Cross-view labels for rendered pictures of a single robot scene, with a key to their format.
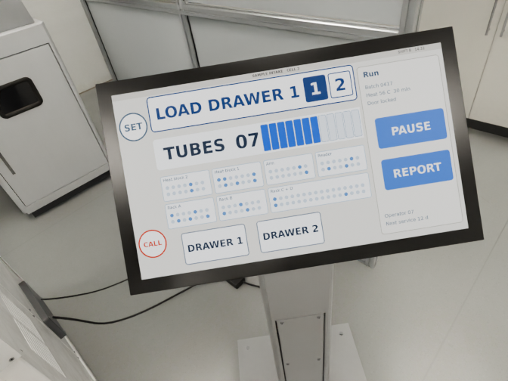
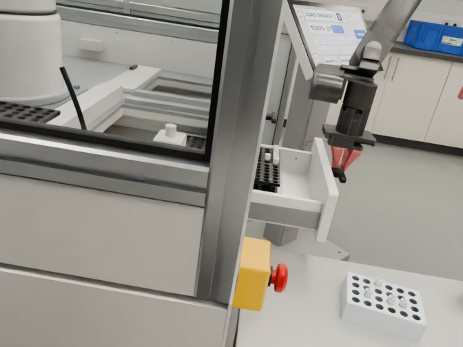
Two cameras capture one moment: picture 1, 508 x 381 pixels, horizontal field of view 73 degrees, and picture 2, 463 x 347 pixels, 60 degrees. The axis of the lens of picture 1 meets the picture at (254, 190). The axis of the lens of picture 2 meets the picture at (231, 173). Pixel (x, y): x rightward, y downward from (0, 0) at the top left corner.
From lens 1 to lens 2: 157 cm
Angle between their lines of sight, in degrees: 41
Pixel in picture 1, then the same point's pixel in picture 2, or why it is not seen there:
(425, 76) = (359, 20)
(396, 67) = (353, 16)
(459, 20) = not seen: hidden behind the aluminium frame
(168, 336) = not seen: hidden behind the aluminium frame
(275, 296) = (311, 121)
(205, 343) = not seen: hidden behind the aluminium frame
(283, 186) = (340, 45)
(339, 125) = (346, 29)
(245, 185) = (332, 43)
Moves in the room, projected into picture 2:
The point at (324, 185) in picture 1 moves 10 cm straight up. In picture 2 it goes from (349, 47) to (355, 22)
